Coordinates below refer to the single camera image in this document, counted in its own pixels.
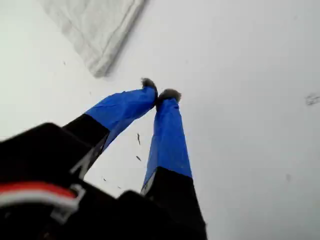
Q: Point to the grey t-shirt with brown sleeves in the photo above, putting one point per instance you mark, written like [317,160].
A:
[95,32]

